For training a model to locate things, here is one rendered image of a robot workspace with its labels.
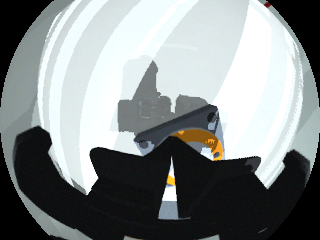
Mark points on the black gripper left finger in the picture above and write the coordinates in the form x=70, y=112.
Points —
x=149, y=171

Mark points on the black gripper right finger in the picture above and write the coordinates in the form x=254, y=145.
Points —
x=195, y=174

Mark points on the round yellow and orange plate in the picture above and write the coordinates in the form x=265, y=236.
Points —
x=200, y=139

